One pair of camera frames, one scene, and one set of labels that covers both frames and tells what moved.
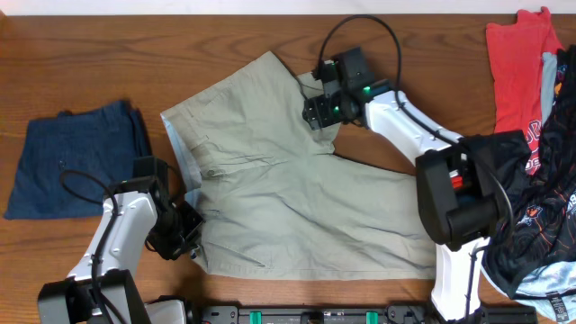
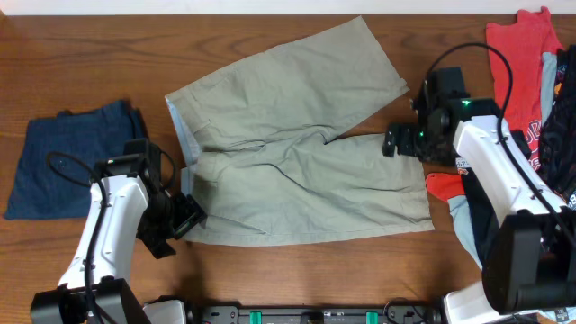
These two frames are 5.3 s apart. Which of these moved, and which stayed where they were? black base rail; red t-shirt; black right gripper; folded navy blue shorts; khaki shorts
Moved: black right gripper; khaki shorts
Stayed: red t-shirt; folded navy blue shorts; black base rail
